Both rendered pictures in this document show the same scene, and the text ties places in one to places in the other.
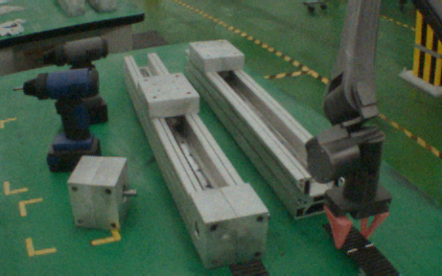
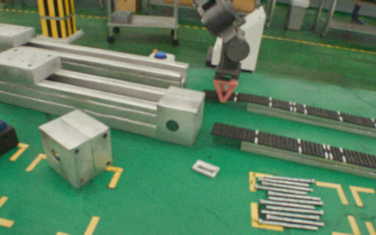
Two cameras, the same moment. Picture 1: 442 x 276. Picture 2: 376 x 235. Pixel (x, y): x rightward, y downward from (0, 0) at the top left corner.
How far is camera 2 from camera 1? 0.66 m
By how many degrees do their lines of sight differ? 53
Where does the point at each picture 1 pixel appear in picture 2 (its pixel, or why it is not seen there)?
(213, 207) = (183, 104)
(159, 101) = (38, 66)
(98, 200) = (96, 149)
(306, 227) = not seen: hidden behind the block
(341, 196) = (226, 70)
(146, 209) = not seen: hidden behind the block
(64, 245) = (97, 207)
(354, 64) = not seen: outside the picture
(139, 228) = (119, 155)
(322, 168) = (241, 51)
